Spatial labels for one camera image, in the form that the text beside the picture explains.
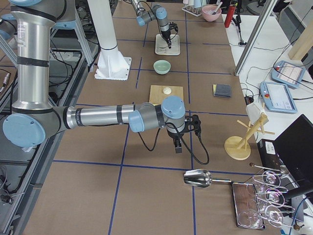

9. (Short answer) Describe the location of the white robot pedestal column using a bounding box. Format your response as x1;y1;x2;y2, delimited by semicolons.
88;0;132;81

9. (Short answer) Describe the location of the pink ice bowl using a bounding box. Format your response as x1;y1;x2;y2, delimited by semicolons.
201;5;222;22

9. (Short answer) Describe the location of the teach pendant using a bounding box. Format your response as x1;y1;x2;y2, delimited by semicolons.
271;60;306;88
260;82;298;114

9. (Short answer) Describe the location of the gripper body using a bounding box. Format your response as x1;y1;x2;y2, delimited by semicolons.
167;129;184;140
161;30;170;39

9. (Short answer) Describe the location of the light green bowl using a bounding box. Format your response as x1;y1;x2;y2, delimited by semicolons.
153;60;171;75

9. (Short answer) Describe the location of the metal scoop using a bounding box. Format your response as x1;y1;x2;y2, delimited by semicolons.
183;169;232;188

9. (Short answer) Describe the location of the near teach pendant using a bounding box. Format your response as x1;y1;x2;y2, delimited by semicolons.
260;82;298;114

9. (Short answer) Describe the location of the white steamed bun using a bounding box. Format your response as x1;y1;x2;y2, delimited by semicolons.
163;87;172;94

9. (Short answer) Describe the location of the far teach pendant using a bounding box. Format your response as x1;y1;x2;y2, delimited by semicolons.
271;60;306;88

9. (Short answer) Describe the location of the wooden mug tree stand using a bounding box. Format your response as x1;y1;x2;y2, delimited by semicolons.
224;112;275;161

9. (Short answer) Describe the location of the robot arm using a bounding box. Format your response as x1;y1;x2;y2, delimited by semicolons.
2;0;185;147
131;0;172;48

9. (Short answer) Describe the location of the red thermos bottle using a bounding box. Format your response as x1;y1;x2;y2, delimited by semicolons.
224;4;236;28

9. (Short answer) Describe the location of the wooden cutting board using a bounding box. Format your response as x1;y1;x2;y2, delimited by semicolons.
149;85;184;105

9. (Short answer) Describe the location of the cream bear serving tray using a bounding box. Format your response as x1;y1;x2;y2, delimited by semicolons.
155;34;180;56

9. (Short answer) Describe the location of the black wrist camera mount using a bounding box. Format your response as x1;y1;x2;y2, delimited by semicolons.
182;115;201;137

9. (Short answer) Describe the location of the black glass rack tray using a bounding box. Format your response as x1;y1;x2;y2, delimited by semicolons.
231;182;266;230

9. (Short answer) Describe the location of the black monitor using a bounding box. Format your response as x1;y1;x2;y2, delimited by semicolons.
274;114;313;199

